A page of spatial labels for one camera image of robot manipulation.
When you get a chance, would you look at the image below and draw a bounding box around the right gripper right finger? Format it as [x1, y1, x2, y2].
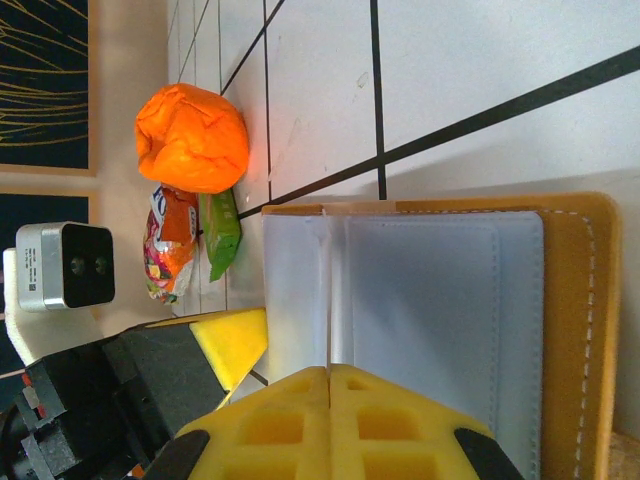
[332, 363, 526, 480]

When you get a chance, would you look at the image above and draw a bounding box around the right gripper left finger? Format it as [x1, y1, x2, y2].
[144, 365, 332, 480]

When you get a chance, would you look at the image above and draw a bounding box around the colourful candy bag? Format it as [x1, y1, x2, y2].
[143, 184, 202, 306]

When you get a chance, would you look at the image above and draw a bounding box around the small green packet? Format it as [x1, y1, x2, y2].
[198, 188, 244, 283]

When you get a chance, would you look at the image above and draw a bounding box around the crumpled orange wrapper ball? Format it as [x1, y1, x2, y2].
[134, 82, 250, 195]

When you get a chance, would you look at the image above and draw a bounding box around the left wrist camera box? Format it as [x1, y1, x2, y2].
[14, 221, 117, 313]

